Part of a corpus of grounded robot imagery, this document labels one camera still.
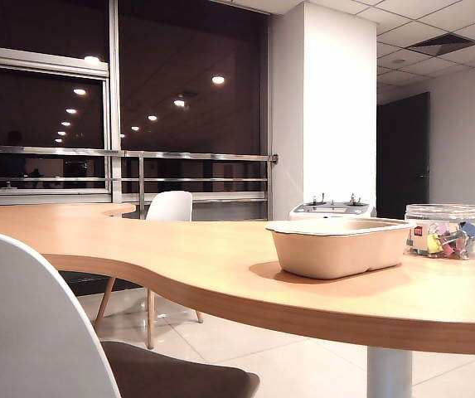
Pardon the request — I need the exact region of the beige rectangular paper pulp container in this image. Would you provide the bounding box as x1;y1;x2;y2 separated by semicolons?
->
264;218;417;279

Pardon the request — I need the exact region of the clear plastic jar of clips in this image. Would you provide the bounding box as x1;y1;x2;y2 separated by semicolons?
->
403;202;475;261

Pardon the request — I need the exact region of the white chair with wooden legs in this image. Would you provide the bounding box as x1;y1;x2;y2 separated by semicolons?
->
94;191;204;351

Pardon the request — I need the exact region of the white remote controller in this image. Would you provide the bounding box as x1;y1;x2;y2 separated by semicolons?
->
288;192;377;221

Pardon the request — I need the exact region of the steel window railing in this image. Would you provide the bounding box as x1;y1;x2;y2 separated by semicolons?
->
0;143;279;221

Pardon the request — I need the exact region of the dark door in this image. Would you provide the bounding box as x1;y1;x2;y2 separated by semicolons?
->
376;91;431;221

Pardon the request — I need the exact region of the brown seat cushion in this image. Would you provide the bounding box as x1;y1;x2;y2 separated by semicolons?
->
99;340;261;398

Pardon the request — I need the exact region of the white round table leg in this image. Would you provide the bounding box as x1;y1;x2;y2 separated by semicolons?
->
366;346;414;398

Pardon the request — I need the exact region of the white plastic shell chair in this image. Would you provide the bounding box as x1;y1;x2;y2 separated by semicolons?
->
0;227;122;398

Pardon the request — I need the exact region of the ceiling air vent grille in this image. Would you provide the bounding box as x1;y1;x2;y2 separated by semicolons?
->
402;32;475;57

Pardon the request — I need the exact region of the aluminium window frame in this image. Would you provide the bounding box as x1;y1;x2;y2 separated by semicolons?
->
0;0;274;208

